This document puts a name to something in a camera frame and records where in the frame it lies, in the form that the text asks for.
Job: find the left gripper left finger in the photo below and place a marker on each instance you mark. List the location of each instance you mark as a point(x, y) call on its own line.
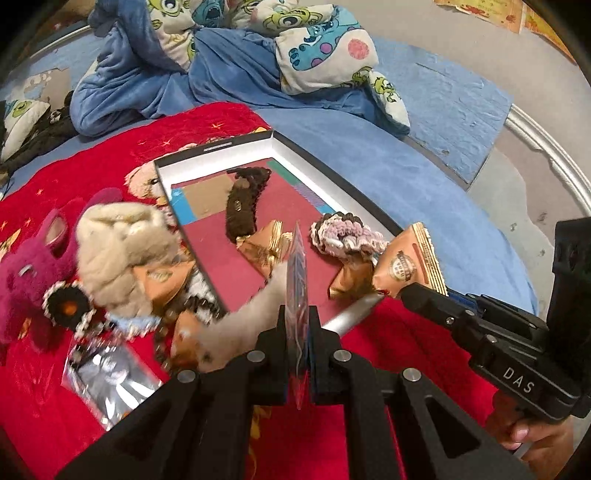
point(196, 426)

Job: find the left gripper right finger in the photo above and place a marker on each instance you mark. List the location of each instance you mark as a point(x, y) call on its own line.
point(400, 425)

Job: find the cream fuzzy headband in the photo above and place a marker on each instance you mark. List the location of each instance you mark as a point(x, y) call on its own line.
point(210, 347)

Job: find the anime badge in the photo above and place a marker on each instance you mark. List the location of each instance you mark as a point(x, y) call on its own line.
point(296, 315)

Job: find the dark brown fuzzy hair clip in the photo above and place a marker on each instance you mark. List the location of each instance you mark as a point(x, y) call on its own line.
point(240, 212)

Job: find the pink crochet scrunchie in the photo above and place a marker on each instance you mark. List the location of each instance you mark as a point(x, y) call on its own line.
point(341, 235)

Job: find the person right hand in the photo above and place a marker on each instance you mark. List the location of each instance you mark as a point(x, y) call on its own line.
point(551, 444)

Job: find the silver foil badge bag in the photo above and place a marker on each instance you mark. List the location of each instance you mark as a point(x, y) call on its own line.
point(109, 379)

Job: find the red plush blanket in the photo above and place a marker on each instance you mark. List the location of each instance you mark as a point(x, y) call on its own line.
point(45, 425)

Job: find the black white-lace scrunchie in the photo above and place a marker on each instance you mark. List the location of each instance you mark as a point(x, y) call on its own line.
point(69, 305)

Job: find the beige plush rabbit toy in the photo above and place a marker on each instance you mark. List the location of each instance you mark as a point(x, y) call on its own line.
point(112, 240)

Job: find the black shallow cardboard box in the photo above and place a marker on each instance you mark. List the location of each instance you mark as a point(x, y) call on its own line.
point(301, 189)

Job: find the magenta plush bear headband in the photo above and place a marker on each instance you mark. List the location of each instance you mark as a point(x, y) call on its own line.
point(47, 257)

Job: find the blue fleece blanket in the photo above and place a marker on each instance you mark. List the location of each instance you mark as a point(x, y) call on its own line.
point(133, 77)

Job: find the monster print pillow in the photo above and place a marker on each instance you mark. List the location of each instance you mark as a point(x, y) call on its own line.
point(20, 117)

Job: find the monster print duvet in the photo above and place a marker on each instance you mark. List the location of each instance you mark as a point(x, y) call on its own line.
point(316, 47)

